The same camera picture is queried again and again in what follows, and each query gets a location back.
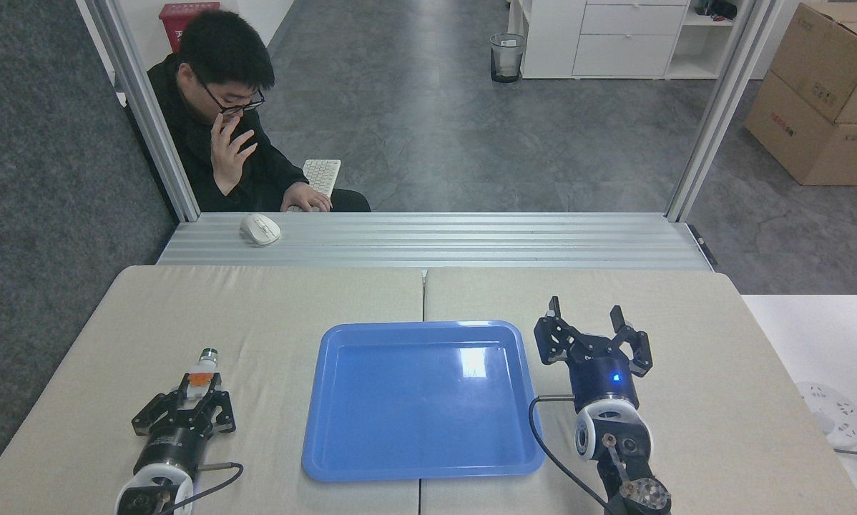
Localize large cardboard box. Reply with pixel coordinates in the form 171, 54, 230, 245
744, 72, 857, 187

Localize blue plastic tray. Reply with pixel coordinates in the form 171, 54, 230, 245
301, 320, 546, 482

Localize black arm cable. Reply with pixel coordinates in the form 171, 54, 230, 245
527, 394, 615, 513
158, 462, 245, 515

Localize red bin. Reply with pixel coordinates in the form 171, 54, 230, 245
159, 2, 222, 54

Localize white keyboard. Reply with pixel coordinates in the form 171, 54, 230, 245
288, 159, 343, 214

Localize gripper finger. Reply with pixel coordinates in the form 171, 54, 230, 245
533, 296, 595, 366
188, 372, 237, 436
601, 305, 654, 377
131, 373, 192, 437

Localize white orange switch part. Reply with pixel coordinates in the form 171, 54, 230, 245
187, 348, 220, 389

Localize black mesh wastebasket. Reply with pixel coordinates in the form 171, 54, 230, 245
490, 33, 527, 84

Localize black item on shelf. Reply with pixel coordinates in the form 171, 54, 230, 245
695, 0, 738, 21

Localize person's left hand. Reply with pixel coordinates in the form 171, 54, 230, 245
280, 182, 333, 214

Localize silver aluminium post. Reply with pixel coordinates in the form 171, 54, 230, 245
85, 0, 201, 223
666, 0, 787, 223

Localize white drawer cabinet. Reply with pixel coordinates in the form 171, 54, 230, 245
507, 0, 741, 80

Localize black eyeglasses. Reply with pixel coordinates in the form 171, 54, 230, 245
195, 74, 266, 117

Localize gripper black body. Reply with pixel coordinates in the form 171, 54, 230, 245
134, 421, 208, 474
569, 353, 640, 411

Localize white side table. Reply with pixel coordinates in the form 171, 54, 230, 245
740, 294, 857, 515

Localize grooved aluminium rail platform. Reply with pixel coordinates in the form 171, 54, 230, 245
156, 212, 715, 272

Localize person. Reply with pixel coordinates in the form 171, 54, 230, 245
147, 9, 372, 214

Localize round white power socket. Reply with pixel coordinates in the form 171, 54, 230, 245
795, 381, 857, 451

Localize person's right hand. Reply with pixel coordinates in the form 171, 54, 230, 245
210, 109, 259, 196

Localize white computer mouse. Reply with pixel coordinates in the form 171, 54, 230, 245
240, 213, 283, 246

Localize black corner bracket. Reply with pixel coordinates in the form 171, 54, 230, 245
687, 224, 718, 268

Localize small cardboard box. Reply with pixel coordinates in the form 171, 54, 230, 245
768, 2, 857, 126

